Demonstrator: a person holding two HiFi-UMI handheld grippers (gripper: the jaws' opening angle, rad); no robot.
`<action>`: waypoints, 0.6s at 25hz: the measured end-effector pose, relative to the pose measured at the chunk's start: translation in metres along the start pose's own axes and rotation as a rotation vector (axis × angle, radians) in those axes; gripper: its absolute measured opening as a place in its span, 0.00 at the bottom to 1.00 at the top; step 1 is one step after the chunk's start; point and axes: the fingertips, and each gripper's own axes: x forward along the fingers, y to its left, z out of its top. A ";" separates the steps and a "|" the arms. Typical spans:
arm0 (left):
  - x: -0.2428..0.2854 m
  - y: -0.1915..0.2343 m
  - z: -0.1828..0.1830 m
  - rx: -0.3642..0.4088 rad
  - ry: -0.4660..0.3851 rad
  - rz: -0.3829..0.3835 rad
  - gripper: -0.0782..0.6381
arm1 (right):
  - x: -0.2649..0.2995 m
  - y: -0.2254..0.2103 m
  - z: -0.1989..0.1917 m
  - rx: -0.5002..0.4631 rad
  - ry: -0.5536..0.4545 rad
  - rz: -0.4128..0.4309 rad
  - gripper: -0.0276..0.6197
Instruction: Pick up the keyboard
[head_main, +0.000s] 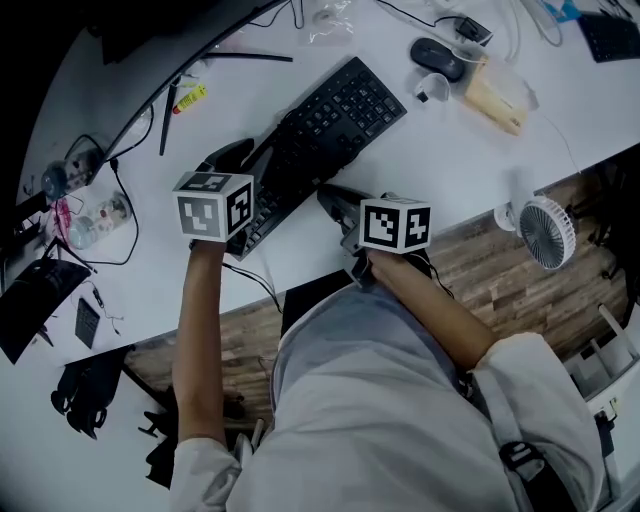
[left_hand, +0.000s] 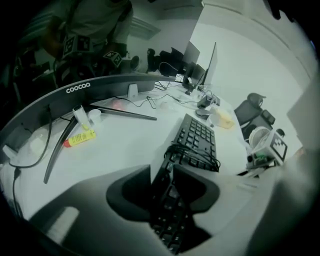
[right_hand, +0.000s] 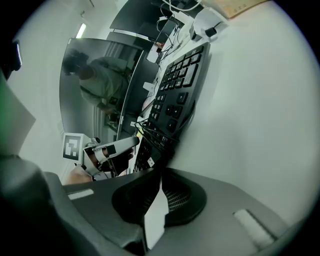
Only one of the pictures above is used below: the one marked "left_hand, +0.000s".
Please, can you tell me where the beige plastic bag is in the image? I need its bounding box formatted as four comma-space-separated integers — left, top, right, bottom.
206, 107, 236, 130

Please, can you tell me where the white wall air conditioner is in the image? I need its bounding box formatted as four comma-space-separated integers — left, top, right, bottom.
131, 16, 161, 39

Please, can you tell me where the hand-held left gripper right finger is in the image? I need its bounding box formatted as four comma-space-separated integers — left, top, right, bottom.
173, 147, 320, 256

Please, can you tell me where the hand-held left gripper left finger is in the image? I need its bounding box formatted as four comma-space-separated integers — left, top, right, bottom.
28, 164, 173, 256

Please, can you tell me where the black office chair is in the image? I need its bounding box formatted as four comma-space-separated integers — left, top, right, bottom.
147, 47, 185, 73
233, 92, 276, 131

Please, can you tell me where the curved black monitor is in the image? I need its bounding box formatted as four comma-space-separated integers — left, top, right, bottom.
0, 73, 177, 185

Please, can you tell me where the grey flat monitor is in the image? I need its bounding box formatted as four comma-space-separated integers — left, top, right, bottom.
181, 41, 201, 91

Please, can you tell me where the black monitor cable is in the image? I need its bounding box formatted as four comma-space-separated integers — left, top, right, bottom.
8, 107, 54, 218

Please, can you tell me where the clear plastic tube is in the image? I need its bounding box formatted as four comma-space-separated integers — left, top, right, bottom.
72, 104, 91, 131

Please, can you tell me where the black flat monitor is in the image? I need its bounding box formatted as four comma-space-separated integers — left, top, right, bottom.
199, 41, 218, 88

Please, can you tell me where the small white cup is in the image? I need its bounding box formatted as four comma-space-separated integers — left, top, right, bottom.
87, 109, 102, 125

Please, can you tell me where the black power adapter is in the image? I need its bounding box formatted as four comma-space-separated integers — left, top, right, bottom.
196, 96, 221, 109

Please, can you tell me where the yellow tube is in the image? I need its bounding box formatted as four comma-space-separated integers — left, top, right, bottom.
63, 129, 97, 148

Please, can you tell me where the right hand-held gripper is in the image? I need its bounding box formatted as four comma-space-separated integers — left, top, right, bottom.
246, 129, 289, 176

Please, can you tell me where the black full-size keyboard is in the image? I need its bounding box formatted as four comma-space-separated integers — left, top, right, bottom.
149, 113, 221, 256

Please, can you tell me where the white desk fan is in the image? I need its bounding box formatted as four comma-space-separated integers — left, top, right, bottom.
129, 55, 141, 72
248, 126, 275, 153

